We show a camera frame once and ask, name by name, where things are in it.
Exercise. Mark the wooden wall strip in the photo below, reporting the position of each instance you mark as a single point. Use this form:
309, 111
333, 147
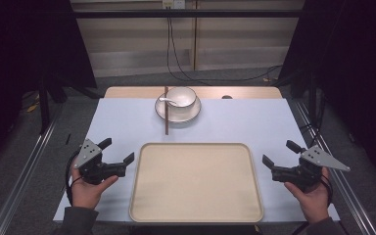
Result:
194, 39

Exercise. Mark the pale table cover sheet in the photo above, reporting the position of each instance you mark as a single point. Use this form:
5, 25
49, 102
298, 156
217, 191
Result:
241, 124

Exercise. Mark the brown wooden chopsticks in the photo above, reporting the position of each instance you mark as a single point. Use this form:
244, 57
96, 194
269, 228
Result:
166, 127

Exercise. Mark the black horizontal frame bar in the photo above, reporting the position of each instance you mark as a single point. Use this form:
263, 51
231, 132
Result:
209, 13

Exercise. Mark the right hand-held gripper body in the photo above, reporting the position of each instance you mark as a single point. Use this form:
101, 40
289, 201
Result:
302, 176

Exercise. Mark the white bowl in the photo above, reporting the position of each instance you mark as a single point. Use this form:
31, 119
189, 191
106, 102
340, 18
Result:
184, 96

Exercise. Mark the person's left hand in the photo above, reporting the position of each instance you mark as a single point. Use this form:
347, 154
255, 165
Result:
86, 194

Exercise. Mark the aluminium floor rail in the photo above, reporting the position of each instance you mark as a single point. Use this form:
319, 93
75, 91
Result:
349, 196
23, 186

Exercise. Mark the white round plate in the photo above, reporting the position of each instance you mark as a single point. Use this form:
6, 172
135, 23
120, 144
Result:
184, 115

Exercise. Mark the small black stick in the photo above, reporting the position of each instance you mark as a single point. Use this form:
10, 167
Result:
68, 138

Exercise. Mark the wooden table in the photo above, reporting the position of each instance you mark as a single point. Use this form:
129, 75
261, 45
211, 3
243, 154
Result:
248, 92

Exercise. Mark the person's right hand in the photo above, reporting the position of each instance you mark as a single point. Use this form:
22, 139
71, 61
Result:
313, 199

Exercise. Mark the beige rectangular tray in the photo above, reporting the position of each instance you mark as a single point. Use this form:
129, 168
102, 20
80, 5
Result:
196, 182

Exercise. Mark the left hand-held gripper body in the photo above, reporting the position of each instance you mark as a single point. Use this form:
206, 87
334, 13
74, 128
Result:
89, 169

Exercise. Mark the white wall socket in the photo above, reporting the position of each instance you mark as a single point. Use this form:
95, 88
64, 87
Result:
173, 3

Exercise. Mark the black curtain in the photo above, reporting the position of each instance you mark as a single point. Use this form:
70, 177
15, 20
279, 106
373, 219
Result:
19, 49
355, 65

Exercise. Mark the white ceramic spoon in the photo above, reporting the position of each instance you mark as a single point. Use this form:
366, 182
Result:
162, 99

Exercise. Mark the black metal stand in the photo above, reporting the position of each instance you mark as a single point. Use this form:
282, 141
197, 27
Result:
44, 107
312, 98

